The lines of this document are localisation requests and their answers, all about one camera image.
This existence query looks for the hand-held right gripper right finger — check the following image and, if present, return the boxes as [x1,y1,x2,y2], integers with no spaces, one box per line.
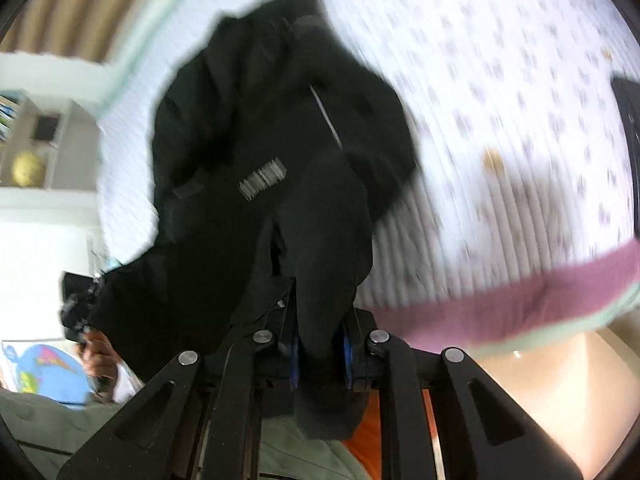
[344,310,585,480]

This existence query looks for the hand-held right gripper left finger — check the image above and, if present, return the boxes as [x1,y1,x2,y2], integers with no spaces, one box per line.
[57,277,302,480]

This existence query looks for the black hooded jacket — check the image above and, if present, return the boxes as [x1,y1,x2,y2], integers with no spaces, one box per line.
[92,0,420,440]

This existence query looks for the person's left hand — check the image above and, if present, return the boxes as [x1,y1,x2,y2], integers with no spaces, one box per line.
[81,329,123,393]

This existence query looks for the blue world map poster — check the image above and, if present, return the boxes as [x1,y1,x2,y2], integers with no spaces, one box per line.
[0,341,93,407]

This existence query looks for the yellow ball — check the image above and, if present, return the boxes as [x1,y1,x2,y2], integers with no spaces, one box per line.
[12,152,47,186]

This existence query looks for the white bookshelf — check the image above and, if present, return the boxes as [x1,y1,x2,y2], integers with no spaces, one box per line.
[0,89,103,193]

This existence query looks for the black box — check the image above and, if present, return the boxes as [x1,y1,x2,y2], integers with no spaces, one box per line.
[33,114,62,142]

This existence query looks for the row of books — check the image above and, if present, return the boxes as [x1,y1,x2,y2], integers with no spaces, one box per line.
[0,94,23,142]

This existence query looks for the striped tan window blind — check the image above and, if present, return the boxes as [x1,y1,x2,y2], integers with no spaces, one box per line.
[0,0,201,57]

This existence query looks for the bed with dotted white sheet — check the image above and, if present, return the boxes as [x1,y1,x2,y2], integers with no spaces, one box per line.
[97,0,640,357]

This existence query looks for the black flat device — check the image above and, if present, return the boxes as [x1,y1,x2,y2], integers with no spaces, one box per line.
[611,76,640,237]

